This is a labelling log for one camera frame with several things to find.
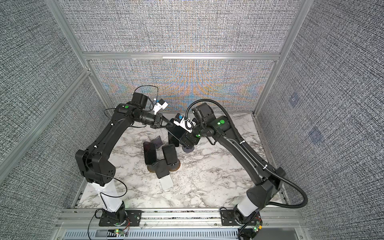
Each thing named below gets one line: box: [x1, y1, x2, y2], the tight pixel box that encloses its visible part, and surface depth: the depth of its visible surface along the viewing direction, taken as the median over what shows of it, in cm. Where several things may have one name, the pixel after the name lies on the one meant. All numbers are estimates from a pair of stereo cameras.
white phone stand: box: [159, 174, 174, 191], surface depth 87 cm
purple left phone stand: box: [150, 135, 164, 149], surface depth 101 cm
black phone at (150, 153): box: [143, 142, 157, 165], surface depth 85 cm
